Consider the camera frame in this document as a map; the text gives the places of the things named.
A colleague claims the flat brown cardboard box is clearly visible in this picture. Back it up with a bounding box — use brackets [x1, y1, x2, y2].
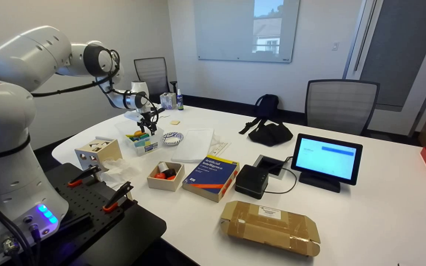
[218, 199, 323, 259]

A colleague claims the dark glass panel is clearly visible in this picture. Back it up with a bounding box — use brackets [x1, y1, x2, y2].
[360, 0, 426, 114]

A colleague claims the small dark pump bottle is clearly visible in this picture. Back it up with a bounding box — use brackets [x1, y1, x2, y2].
[171, 80, 185, 111]

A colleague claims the grey mesh office chair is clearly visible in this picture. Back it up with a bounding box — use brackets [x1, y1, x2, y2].
[132, 55, 172, 99]
[304, 77, 382, 138]

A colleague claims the wooden shape sorter box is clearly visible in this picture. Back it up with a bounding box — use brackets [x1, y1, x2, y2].
[75, 136, 125, 172]

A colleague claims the black cube device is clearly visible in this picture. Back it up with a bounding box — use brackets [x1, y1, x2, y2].
[234, 163, 271, 201]

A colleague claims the orange black spring clamp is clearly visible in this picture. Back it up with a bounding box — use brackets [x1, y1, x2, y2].
[101, 181, 137, 215]
[67, 166, 103, 190]

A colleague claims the small open wooden box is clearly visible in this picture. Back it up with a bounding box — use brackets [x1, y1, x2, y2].
[146, 160, 187, 194]

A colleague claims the black bag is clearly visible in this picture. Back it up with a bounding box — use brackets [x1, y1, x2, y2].
[239, 94, 295, 148]

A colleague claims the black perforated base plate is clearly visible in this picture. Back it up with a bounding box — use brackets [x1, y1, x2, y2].
[35, 162, 169, 266]

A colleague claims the white paper sheet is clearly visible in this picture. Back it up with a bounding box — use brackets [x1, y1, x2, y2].
[169, 128, 217, 166]

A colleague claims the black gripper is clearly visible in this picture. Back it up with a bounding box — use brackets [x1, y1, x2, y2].
[138, 107, 166, 138]

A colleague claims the blue book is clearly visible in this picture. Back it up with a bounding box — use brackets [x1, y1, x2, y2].
[181, 154, 242, 204]

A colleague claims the small white box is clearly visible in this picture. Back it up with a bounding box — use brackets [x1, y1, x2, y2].
[159, 92, 178, 111]

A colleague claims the printed paper sheet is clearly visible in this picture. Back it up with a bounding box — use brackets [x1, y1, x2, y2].
[206, 139, 236, 160]

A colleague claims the black tablet cable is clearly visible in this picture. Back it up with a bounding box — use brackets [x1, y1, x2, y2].
[265, 156, 299, 196]

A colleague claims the clear plastic container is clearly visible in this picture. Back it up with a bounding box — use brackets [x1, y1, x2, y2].
[125, 126, 166, 157]

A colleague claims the white tape roll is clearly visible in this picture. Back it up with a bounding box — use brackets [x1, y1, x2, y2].
[160, 131, 185, 150]

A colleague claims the black square tray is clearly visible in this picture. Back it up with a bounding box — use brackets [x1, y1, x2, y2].
[252, 154, 289, 179]

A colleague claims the black tablet on stand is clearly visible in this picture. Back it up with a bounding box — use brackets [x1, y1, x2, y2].
[290, 132, 366, 194]

